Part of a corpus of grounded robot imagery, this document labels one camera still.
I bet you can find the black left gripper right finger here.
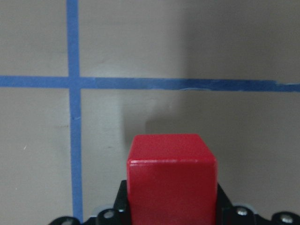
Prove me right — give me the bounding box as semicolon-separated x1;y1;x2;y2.
215;183;233;225

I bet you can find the red wooden block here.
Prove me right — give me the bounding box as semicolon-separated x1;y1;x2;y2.
127;134;218;225

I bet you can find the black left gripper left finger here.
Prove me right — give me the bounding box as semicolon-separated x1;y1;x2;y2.
110;180;129;225

